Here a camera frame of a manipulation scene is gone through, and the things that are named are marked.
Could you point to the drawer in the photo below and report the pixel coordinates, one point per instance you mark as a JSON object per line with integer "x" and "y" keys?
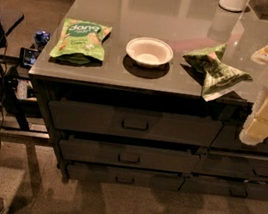
{"x": 205, "y": 185}
{"x": 132, "y": 123}
{"x": 228, "y": 138}
{"x": 116, "y": 175}
{"x": 232, "y": 165}
{"x": 128, "y": 155}

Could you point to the crumpled green snack bag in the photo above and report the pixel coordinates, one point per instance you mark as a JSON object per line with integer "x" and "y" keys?
{"x": 219, "y": 78}

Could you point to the white cylindrical container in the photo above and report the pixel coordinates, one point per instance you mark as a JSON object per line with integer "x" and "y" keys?
{"x": 233, "y": 5}

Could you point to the dark cabinet counter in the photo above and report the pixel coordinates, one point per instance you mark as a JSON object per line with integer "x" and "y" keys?
{"x": 166, "y": 94}

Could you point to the white paper bowl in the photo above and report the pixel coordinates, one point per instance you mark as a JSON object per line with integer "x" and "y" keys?
{"x": 149, "y": 52}

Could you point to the green dang chips bag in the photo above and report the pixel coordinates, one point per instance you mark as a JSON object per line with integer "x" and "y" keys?
{"x": 80, "y": 42}

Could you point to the blue bottle cap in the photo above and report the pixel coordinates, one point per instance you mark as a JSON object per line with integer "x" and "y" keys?
{"x": 41, "y": 38}

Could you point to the smartphone on stand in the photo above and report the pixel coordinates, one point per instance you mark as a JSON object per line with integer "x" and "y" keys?
{"x": 28, "y": 57}

